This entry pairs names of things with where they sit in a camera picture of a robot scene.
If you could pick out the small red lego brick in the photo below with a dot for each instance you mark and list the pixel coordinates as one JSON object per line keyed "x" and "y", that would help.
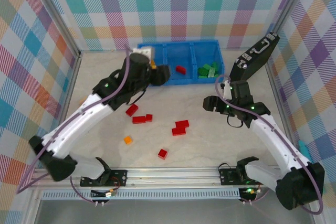
{"x": 163, "y": 154}
{"x": 149, "y": 117}

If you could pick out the small orange lego brick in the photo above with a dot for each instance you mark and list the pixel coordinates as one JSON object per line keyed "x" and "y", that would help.
{"x": 128, "y": 140}

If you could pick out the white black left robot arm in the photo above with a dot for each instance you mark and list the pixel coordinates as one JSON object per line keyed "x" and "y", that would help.
{"x": 78, "y": 119}

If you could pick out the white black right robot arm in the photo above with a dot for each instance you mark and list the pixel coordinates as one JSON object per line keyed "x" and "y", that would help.
{"x": 278, "y": 145}

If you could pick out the blue plastic bin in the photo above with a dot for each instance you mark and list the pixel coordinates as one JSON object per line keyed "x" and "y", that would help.
{"x": 207, "y": 53}
{"x": 159, "y": 53}
{"x": 173, "y": 56}

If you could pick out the black hard carrying case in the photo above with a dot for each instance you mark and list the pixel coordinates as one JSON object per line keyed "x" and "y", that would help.
{"x": 258, "y": 57}

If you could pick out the yellow silver power connector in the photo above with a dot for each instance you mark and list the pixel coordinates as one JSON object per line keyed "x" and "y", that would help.
{"x": 111, "y": 193}
{"x": 249, "y": 190}

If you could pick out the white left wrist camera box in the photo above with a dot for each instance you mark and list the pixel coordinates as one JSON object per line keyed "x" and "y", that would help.
{"x": 144, "y": 51}

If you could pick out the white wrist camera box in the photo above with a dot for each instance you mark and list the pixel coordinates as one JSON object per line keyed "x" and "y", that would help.
{"x": 227, "y": 91}
{"x": 144, "y": 51}

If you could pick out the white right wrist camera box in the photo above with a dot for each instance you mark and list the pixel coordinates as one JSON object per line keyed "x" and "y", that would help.
{"x": 227, "y": 91}

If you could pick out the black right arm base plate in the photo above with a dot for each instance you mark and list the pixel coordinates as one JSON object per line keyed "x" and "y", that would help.
{"x": 225, "y": 176}

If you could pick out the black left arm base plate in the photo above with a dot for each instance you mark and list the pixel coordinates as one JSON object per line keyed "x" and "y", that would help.
{"x": 118, "y": 178}

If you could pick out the aluminium frame post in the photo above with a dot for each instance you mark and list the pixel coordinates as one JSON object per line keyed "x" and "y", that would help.
{"x": 52, "y": 11}
{"x": 289, "y": 3}

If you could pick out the wide aluminium frame rail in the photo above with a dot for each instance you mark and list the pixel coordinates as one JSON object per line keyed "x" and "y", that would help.
{"x": 170, "y": 178}

